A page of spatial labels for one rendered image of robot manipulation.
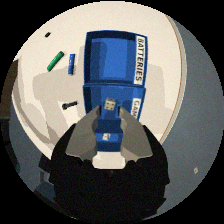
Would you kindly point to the blue bin with white labels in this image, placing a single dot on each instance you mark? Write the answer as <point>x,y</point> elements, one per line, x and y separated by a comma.
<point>109,61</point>

